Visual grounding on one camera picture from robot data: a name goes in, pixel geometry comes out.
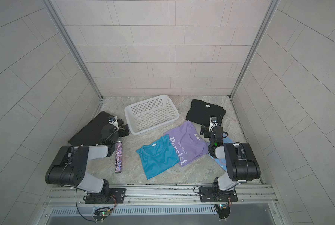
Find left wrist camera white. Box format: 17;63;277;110
108;116;118;126

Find purple glitter tumbler bottle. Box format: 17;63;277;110
115;141;123;173

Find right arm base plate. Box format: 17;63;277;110
194;186;238;203

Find left green circuit board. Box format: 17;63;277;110
93;207;112;221

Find teal t-shirt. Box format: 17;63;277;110
136;135;180;180

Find purple Persist t-shirt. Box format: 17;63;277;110
164;121;208;167

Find green circuit board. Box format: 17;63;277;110
93;207;112;221
214;204;231;219

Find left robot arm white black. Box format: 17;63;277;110
45;119;130;196

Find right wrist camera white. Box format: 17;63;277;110
209;117;219;132

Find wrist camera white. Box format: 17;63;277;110
108;116;118;126
209;117;219;132

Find black hard case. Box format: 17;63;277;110
68;111;119;146

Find light blue t-shirt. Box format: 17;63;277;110
211;137;234;171

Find right green circuit board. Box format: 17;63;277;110
214;204;231;219

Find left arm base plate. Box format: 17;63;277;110
84;188;126;204

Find black t-shirt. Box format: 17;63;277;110
186;99;226;127

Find white perforated plastic basket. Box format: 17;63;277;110
124;94;180;135

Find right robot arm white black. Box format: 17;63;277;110
200;125;261;194

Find aluminium mounting rail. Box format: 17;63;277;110
42;184;279;209

